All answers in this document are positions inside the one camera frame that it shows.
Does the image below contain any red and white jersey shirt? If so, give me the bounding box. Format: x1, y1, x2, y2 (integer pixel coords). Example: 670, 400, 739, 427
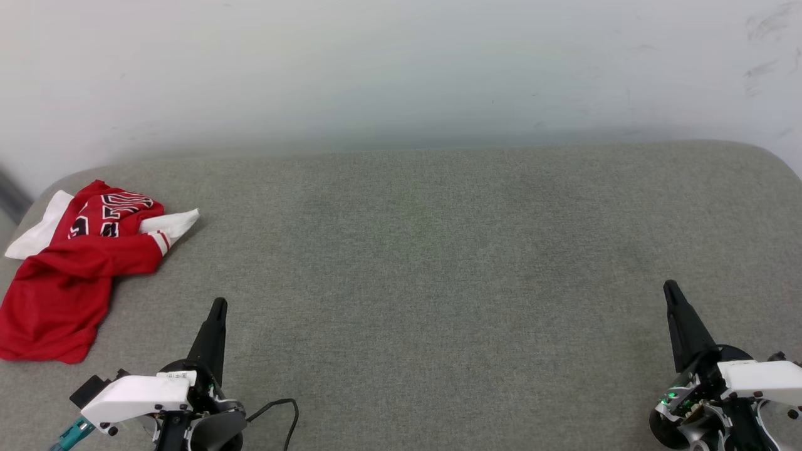
0, 180, 201, 365

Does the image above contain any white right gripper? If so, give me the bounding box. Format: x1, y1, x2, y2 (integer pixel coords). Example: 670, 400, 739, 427
648, 280, 802, 449

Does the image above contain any thin black cable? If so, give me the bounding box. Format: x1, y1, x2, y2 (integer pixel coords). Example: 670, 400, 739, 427
246, 398, 300, 451

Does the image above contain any grey fabric sofa cushion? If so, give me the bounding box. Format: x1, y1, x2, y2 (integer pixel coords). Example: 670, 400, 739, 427
0, 140, 802, 451

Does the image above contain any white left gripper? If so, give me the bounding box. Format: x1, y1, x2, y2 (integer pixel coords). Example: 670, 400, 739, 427
80, 298, 246, 437

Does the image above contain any dark grey wall trim strip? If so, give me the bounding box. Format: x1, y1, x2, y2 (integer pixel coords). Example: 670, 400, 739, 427
0, 168, 33, 224

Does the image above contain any left teal-plug camera cable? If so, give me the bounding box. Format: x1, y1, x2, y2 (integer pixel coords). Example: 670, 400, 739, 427
49, 417, 96, 451

